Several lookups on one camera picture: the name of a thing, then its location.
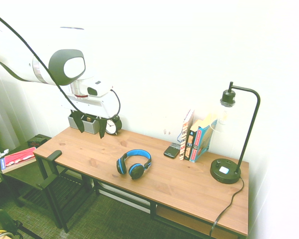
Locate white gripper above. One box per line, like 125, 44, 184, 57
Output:
60, 89, 120, 139

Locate blue and black headphones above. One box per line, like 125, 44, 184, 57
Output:
116, 149, 152, 180

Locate grey desk organizer box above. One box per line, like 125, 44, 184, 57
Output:
67, 113, 101, 134

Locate black alarm clock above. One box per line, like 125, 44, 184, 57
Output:
105, 115, 123, 136

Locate black chair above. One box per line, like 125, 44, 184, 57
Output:
35, 150, 63, 190

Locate small black box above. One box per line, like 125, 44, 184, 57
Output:
27, 135, 48, 148

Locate red hardcover book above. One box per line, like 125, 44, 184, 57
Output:
0, 146, 37, 174

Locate black mobile phone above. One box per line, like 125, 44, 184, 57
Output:
163, 142, 180, 159

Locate dark side table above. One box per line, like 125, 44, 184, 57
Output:
0, 133, 93, 226

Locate red white striped book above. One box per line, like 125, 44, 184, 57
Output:
179, 109, 195, 161

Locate black and orange book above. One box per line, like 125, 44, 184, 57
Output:
183, 119, 203, 161

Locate blue paperback book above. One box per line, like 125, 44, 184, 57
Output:
189, 119, 219, 163

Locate yellowed paperback book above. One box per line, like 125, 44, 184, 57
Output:
196, 113, 213, 129

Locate black desk lamp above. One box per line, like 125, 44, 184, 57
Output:
209, 81, 261, 185

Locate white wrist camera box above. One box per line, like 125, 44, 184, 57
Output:
86, 79, 114, 97

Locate wooden desk with black frame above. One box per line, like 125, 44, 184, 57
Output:
33, 125, 250, 239

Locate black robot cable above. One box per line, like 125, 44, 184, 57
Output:
0, 9, 122, 120

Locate black equipment with yellow cable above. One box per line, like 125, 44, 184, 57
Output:
0, 209, 24, 239

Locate black lamp power cable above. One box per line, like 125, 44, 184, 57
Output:
209, 176, 245, 237

